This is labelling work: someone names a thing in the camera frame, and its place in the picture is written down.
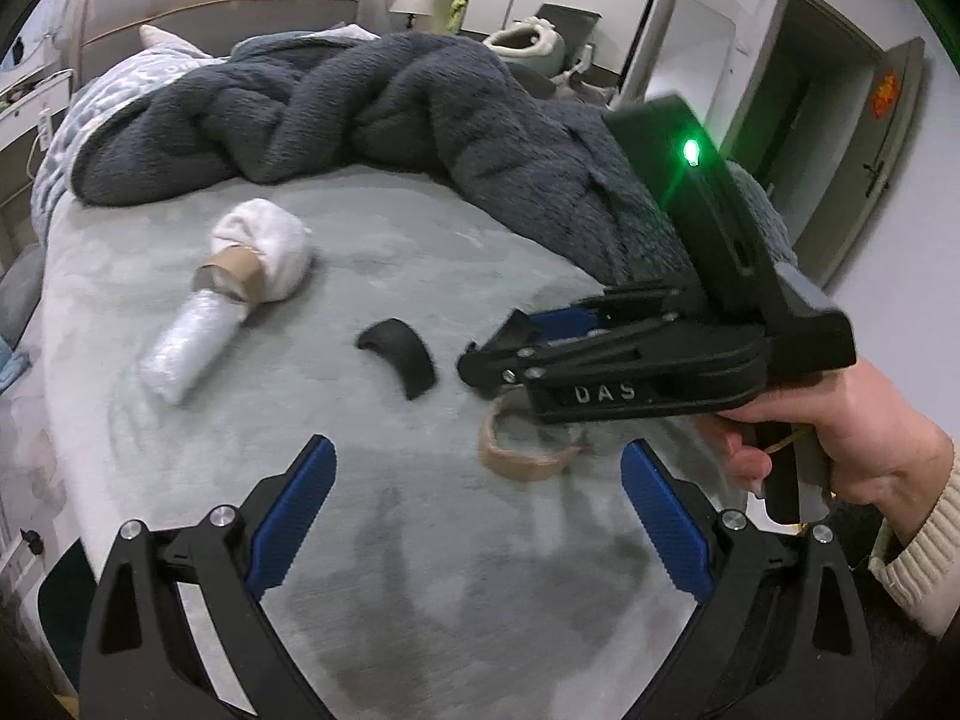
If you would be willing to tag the white power strip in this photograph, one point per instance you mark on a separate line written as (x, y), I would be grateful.
(46, 131)

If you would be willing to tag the clear plastic wrap roll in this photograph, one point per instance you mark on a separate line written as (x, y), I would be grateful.
(184, 349)

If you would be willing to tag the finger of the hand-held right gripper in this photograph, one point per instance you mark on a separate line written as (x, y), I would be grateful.
(495, 371)
(559, 324)

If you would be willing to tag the person's right hand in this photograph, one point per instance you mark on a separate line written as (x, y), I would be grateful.
(862, 420)

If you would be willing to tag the dark chair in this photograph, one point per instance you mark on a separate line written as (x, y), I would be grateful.
(577, 22)

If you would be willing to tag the dark teal pillow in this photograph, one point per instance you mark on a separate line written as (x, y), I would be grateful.
(274, 45)

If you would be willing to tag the pale pillow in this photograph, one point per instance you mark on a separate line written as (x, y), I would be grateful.
(161, 37)

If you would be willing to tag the white tissue wad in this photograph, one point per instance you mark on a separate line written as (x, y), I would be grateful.
(266, 240)

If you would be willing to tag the person's right forearm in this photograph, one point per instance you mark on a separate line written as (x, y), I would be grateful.
(922, 555)

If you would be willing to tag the grey floor cushion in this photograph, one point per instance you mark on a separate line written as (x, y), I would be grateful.
(19, 289)

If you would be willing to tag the dark grey fleece blanket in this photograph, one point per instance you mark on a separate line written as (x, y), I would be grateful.
(375, 112)

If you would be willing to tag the yellow-green garment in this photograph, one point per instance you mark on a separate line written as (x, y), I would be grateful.
(459, 4)

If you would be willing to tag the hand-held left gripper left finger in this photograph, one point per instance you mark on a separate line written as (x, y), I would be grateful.
(292, 517)

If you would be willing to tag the cardboard tube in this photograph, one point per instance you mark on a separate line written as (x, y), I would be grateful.
(232, 277)

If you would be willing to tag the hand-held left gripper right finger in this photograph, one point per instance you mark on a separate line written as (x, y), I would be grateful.
(667, 521)

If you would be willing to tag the pale green cat bed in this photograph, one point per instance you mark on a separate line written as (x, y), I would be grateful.
(525, 41)

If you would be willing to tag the black curved plastic piece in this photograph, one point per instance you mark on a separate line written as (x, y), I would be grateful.
(401, 356)

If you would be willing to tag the red door decoration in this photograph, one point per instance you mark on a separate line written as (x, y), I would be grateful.
(885, 94)

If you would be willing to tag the bedside lamp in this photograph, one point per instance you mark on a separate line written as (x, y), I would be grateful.
(412, 0)

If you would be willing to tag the brown tape roll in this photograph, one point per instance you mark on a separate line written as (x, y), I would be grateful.
(517, 469)

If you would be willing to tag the blue patterned duvet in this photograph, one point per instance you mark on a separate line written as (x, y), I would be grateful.
(97, 105)

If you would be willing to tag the white vanity desk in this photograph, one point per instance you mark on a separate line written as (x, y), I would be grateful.
(22, 120)

